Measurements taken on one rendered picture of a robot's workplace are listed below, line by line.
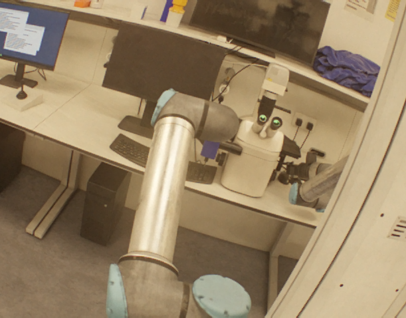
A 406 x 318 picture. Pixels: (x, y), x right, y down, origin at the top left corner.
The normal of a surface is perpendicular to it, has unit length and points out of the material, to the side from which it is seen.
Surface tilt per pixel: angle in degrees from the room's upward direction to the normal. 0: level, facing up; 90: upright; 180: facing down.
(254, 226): 90
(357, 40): 90
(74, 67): 90
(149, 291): 27
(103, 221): 90
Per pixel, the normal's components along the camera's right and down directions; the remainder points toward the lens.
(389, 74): -0.96, -0.26
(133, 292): 0.26, -0.52
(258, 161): -0.12, 0.39
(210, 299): 0.37, -0.85
